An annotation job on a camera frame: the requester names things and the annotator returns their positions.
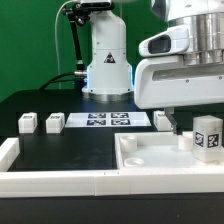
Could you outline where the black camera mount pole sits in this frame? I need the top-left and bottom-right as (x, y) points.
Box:
(62, 4), (87, 78)

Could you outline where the white square table top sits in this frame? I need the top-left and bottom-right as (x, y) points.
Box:
(115, 132), (224, 169)

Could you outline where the black cable bundle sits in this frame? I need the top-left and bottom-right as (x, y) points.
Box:
(39, 71), (88, 92)

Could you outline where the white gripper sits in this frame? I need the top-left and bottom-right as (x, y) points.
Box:
(134, 25), (224, 134)

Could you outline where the white AprilTag base sheet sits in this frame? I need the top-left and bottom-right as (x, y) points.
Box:
(65, 112), (151, 128)

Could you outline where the white U-shaped obstacle fence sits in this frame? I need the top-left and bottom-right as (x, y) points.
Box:
(0, 138), (224, 198)

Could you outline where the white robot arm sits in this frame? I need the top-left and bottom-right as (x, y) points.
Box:
(83, 0), (224, 109)

